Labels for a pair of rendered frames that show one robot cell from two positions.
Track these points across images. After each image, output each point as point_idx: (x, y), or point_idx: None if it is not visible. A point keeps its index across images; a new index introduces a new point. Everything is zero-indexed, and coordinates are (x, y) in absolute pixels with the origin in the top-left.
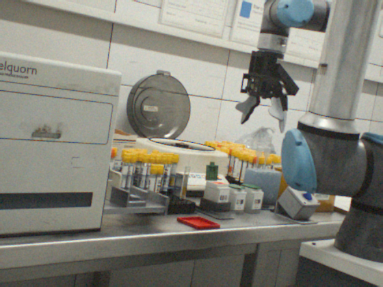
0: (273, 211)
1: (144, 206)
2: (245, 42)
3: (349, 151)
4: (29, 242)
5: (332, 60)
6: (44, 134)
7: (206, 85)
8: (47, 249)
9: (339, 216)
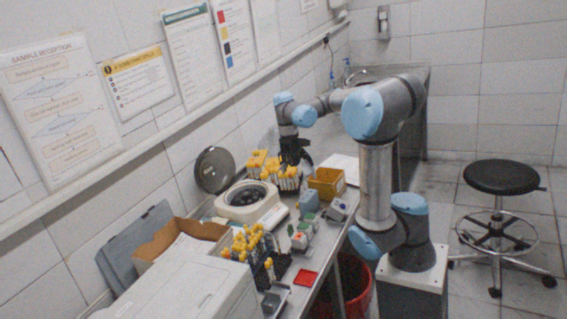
0: (323, 217)
1: (281, 302)
2: (237, 81)
3: (395, 230)
4: None
5: (372, 192)
6: None
7: (228, 126)
8: None
9: (353, 191)
